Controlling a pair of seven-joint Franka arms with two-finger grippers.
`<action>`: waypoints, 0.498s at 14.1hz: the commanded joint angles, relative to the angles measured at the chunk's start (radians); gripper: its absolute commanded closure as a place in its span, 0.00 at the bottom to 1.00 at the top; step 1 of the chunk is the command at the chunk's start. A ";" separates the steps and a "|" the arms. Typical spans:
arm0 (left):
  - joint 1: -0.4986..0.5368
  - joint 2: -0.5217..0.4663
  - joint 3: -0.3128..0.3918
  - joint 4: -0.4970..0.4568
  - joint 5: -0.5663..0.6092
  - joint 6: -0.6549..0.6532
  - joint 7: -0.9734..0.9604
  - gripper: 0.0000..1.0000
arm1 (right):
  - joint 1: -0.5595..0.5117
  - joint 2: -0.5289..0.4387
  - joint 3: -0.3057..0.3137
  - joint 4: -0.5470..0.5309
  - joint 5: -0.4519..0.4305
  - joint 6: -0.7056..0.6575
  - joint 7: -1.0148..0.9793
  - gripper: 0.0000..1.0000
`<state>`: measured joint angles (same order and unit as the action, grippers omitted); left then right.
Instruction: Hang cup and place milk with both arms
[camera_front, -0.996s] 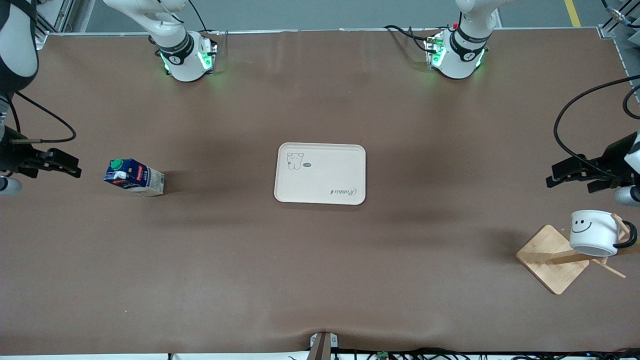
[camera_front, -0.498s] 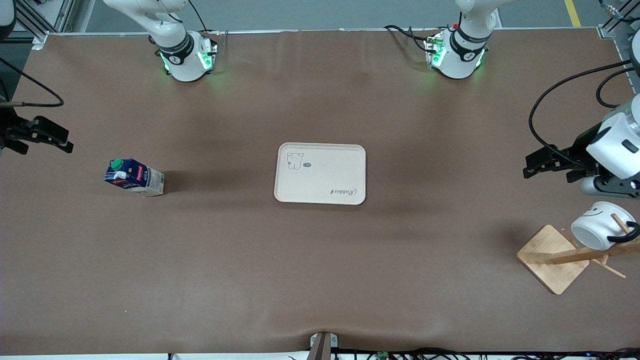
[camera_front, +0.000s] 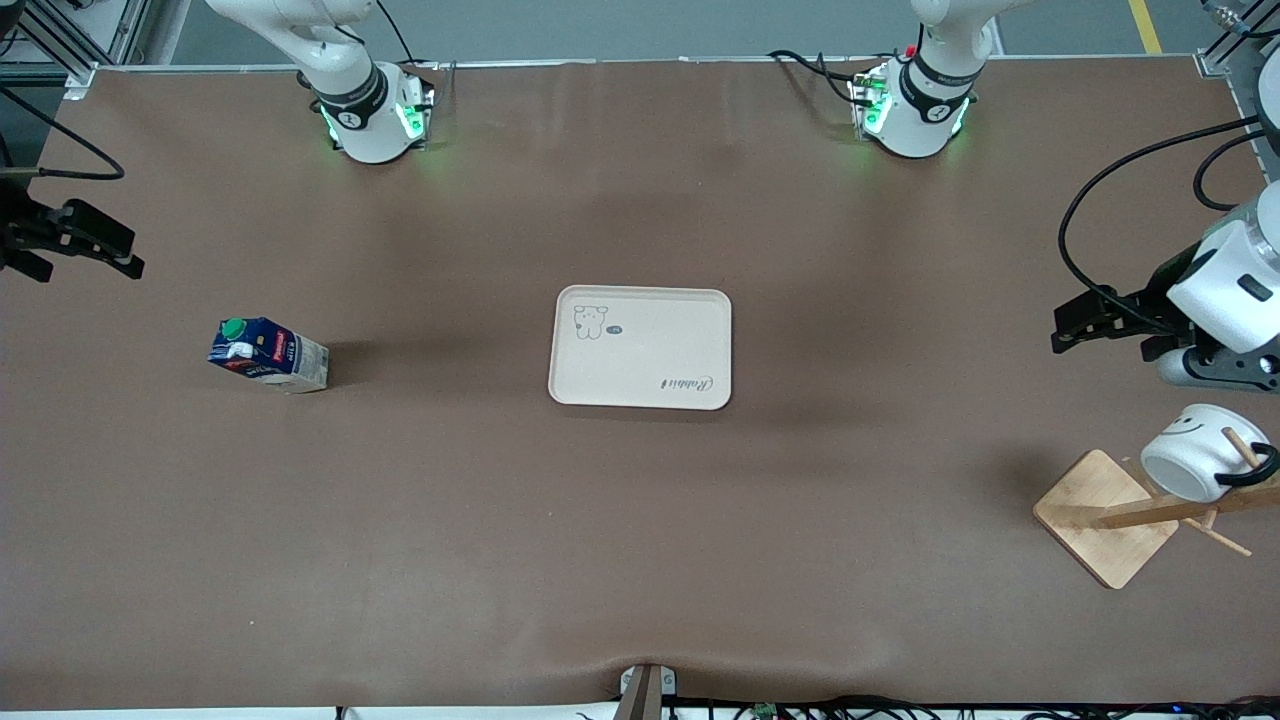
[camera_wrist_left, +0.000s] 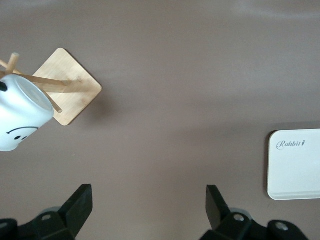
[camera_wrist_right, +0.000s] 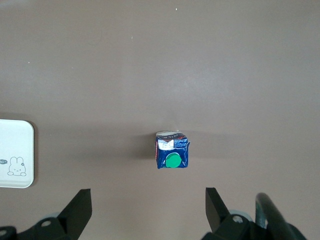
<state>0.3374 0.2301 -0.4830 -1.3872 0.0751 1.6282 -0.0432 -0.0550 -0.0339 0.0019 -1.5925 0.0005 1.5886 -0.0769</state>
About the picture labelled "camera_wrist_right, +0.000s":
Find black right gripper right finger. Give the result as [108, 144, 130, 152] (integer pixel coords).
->
[201, 187, 266, 240]

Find brown table mat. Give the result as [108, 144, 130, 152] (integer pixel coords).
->
[0, 0, 320, 240]

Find cream tray with rabbit print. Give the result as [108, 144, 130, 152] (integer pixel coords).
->
[0, 119, 35, 189]

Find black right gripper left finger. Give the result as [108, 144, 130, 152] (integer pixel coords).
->
[0, 188, 93, 240]

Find blue milk carton green cap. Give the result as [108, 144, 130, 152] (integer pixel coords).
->
[152, 129, 191, 170]

